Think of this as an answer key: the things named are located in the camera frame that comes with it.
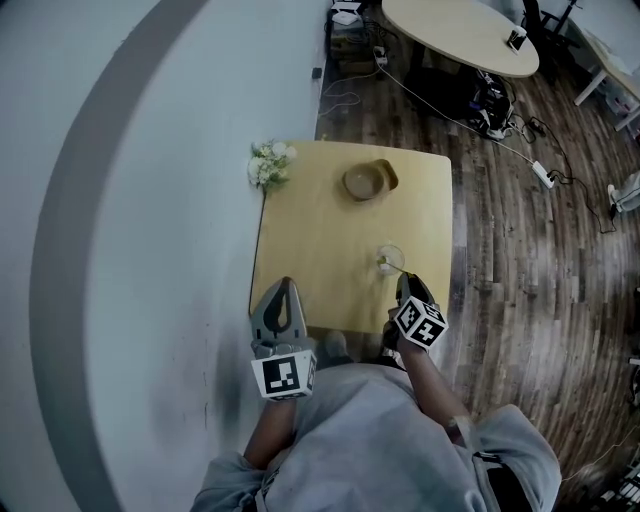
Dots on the person's right forearm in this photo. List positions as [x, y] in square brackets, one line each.
[431, 387]

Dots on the person's grey sweatshirt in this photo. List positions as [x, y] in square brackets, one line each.
[370, 440]

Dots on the white plug adapter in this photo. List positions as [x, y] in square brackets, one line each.
[380, 55]

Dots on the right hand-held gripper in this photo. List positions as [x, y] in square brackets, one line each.
[421, 322]

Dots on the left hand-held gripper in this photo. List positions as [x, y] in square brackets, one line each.
[283, 376]

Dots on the white router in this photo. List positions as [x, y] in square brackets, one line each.
[347, 14]

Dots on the small black wall box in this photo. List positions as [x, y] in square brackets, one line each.
[316, 73]

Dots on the clear glass cup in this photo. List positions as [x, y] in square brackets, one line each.
[390, 257]

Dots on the person's grey shoe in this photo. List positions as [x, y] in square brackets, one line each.
[335, 345]

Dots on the green spoon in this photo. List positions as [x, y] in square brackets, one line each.
[393, 267]

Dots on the white desk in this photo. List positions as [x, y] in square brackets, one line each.
[607, 70]

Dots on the white flower bouquet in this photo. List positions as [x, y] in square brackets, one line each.
[269, 162]

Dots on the person's left forearm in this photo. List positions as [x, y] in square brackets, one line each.
[270, 432]

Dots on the black office chair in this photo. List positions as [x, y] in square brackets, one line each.
[547, 22]

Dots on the small black and white device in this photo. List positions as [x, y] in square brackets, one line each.
[516, 39]

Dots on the wooden bowl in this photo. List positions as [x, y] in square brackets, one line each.
[367, 181]

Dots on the oval light wooden table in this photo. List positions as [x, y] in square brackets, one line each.
[450, 30]

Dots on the white power strip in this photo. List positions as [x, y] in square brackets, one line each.
[543, 175]

